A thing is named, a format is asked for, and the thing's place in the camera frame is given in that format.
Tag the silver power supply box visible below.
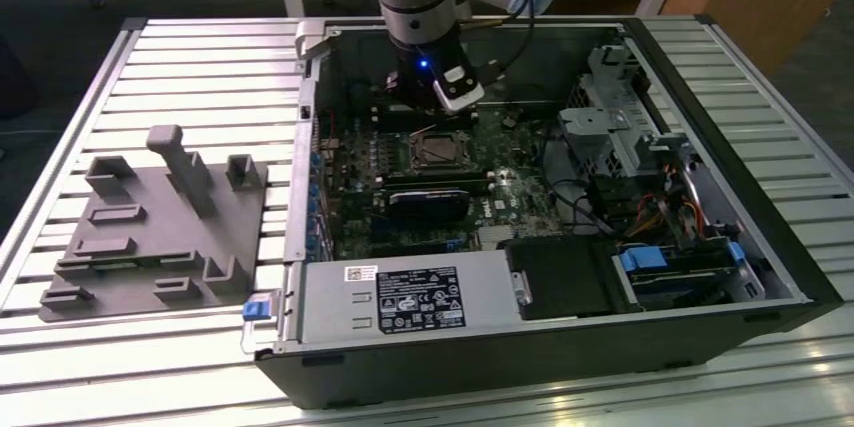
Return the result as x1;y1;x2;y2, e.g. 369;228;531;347
293;256;519;346

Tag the CPU socket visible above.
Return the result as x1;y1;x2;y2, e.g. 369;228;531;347
403;130;483;171

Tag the silver disk bay cage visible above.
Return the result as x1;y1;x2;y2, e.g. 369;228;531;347
557;44;695;178

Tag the black graphics card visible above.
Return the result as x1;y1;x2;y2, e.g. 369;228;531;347
386;188;473;222

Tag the green motherboard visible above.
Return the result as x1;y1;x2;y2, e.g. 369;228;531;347
313;101;575;261

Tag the hard disk in blue carrier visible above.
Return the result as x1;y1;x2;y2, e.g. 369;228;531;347
617;242;749;306

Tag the grey parts rack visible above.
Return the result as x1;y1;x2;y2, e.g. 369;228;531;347
38;124;272;324

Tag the green RAM stick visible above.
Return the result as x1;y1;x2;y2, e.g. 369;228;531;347
383;180;493;195

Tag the black silver PC case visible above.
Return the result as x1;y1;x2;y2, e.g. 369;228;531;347
252;14;844;411

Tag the yellow red wire bundle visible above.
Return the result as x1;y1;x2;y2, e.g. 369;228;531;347
626;186;709;238

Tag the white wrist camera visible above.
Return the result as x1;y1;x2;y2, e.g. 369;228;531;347
431;65;487;114

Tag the red black twisted wire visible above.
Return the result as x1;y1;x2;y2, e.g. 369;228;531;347
317;107;339;142

